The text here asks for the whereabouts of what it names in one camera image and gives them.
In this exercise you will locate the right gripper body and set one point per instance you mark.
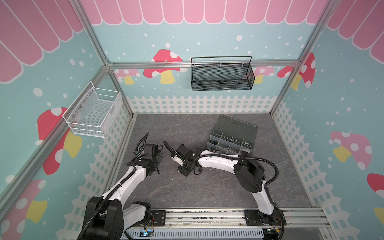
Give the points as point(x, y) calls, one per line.
point(184, 169)

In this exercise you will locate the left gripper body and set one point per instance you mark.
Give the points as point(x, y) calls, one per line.
point(157, 160)

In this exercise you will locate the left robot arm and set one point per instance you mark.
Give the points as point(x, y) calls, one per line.
point(105, 217)

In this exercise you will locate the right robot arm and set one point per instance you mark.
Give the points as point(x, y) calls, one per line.
point(254, 175)

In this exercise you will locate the green compartment organizer box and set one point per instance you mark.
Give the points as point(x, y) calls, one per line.
point(231, 136)

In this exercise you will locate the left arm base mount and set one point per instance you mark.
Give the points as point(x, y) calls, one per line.
point(156, 219)

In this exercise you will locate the white wire mesh basket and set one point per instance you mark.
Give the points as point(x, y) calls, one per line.
point(93, 112)

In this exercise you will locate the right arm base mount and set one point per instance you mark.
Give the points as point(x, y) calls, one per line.
point(257, 218)

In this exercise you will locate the black wire mesh basket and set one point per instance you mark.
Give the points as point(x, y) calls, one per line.
point(227, 73)

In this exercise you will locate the aluminium rail frame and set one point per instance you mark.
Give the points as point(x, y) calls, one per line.
point(230, 224)

